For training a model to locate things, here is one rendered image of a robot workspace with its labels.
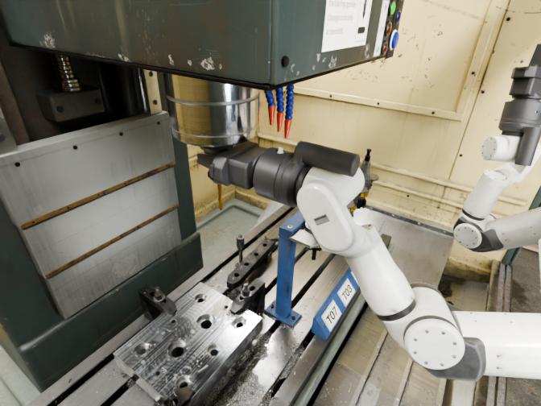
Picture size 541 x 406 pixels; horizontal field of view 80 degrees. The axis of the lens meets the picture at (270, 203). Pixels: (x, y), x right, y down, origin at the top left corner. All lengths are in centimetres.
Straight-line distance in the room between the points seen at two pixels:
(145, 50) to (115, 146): 54
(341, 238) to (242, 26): 29
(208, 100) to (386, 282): 38
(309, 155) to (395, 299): 25
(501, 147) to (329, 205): 65
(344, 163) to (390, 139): 108
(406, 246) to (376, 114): 60
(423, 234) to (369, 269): 113
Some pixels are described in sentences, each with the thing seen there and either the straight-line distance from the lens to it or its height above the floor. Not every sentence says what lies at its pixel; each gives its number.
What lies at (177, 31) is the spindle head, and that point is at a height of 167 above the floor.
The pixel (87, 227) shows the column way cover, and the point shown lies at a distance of 105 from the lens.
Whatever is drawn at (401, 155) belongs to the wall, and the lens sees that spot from 155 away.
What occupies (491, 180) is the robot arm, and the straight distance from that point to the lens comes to 108.
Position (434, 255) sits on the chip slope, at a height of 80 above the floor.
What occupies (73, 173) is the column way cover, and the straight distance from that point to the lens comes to 97.
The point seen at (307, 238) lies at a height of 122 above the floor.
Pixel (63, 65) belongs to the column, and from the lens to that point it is 100.
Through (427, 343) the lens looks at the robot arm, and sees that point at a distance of 55.
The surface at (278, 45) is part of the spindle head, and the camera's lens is 37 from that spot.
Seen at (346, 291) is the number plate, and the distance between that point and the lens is 109.
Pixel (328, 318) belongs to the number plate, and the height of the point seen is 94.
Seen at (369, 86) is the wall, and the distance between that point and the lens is 152.
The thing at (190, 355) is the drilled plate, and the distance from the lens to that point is 87.
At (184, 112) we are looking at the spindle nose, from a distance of 55.
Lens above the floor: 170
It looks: 31 degrees down
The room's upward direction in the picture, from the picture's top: 2 degrees clockwise
